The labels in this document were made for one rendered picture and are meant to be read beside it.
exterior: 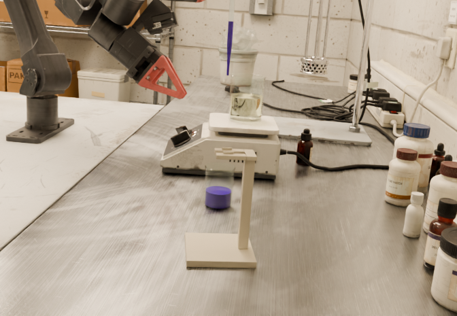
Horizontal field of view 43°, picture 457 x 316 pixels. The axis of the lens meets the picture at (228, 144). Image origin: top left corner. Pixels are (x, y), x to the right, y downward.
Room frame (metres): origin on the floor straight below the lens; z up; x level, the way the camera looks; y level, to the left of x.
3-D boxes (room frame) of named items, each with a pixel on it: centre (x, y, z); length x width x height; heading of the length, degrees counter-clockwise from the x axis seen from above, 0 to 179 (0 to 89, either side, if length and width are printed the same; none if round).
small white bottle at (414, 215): (0.74, -0.26, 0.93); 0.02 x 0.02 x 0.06
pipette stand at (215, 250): (0.64, 0.00, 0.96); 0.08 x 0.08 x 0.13; 7
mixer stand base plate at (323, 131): (1.36, -0.18, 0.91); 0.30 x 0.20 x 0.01; 86
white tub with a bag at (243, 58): (2.06, -0.01, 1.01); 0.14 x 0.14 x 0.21
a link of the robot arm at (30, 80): (1.17, 0.38, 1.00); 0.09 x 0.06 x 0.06; 146
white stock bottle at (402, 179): (0.87, -0.28, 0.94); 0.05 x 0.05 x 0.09
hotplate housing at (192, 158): (1.00, 0.00, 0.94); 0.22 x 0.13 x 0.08; 92
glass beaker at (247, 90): (1.00, -0.03, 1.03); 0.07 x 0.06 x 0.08; 1
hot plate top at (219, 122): (1.00, -0.02, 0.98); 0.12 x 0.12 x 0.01; 2
